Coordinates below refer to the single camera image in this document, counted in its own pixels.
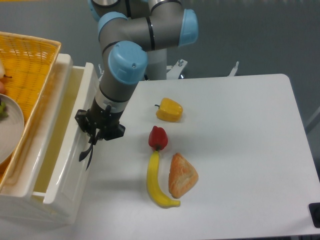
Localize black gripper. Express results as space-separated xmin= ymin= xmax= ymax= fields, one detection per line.
xmin=75 ymin=99 xmax=126 ymax=145

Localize black top drawer handle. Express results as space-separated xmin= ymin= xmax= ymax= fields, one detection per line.
xmin=78 ymin=135 xmax=96 ymax=162

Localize black drawer handle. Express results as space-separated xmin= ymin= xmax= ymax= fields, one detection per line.
xmin=78 ymin=135 xmax=96 ymax=162
xmin=85 ymin=145 xmax=94 ymax=171

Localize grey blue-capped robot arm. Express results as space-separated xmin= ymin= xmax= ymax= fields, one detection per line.
xmin=75 ymin=0 xmax=199 ymax=145

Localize white drawer cabinet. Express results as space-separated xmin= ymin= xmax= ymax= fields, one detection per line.
xmin=0 ymin=52 xmax=88 ymax=225

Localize red bell pepper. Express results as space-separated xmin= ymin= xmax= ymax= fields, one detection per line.
xmin=148 ymin=126 xmax=169 ymax=151

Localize yellow bell pepper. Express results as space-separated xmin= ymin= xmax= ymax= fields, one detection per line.
xmin=155 ymin=97 xmax=184 ymax=123

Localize yellow banana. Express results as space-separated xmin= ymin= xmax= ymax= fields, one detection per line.
xmin=146 ymin=151 xmax=181 ymax=209

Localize white plate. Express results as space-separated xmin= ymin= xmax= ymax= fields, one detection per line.
xmin=0 ymin=94 xmax=25 ymax=164

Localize yellow wicker basket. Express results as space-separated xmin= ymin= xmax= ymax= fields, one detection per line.
xmin=0 ymin=32 xmax=62 ymax=187

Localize green grapes on plate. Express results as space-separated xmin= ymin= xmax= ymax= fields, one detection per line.
xmin=0 ymin=99 xmax=9 ymax=119

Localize triangular bread pastry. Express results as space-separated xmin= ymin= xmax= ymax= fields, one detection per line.
xmin=168 ymin=152 xmax=199 ymax=199

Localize red fruit in basket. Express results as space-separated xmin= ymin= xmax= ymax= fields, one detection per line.
xmin=0 ymin=81 xmax=6 ymax=94

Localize pale pear in basket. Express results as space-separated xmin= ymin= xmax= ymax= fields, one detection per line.
xmin=0 ymin=60 xmax=12 ymax=79

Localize black lower drawer handle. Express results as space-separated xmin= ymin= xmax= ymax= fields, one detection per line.
xmin=85 ymin=145 xmax=94 ymax=171

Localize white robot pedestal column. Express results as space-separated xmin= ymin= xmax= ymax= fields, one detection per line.
xmin=145 ymin=49 xmax=167 ymax=81

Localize white metal base frame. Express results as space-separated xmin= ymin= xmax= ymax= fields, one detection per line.
xmin=97 ymin=58 xmax=240 ymax=84

